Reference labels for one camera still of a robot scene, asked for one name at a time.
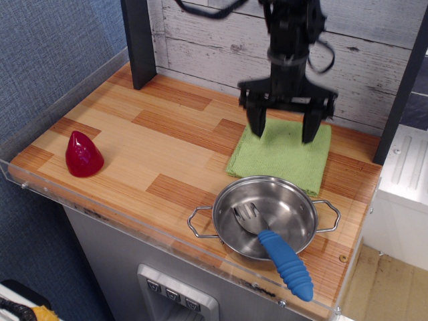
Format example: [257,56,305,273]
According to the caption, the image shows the clear acrylic table guard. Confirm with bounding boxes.
[5,66,381,320]

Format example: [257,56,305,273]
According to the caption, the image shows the yellow and black object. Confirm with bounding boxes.
[1,298,61,321]

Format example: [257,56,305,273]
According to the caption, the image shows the green cloth napkin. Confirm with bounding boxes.
[226,118,332,197]

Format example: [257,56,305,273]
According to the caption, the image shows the red plastic cone toy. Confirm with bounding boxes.
[66,130,104,177]

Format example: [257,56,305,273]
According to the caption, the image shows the stainless steel pot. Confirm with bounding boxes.
[207,175,341,261]

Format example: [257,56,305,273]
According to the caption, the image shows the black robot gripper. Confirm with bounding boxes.
[238,53,338,144]

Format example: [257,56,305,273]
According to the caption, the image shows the grey toy fridge cabinet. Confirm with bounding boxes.
[62,204,314,321]

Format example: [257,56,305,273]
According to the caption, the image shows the dark right frame post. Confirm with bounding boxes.
[372,9,427,165]

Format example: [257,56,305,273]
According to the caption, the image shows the silver dispenser button panel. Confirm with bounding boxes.
[137,264,220,320]

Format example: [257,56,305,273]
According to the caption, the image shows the blue handled slotted spatula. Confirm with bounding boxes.
[232,203,314,302]

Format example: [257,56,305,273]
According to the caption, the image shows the white ribbed side unit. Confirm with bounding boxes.
[362,125,427,270]

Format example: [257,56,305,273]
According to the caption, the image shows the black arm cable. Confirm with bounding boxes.
[173,0,248,19]

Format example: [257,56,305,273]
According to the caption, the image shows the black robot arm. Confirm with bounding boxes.
[238,1,338,144]

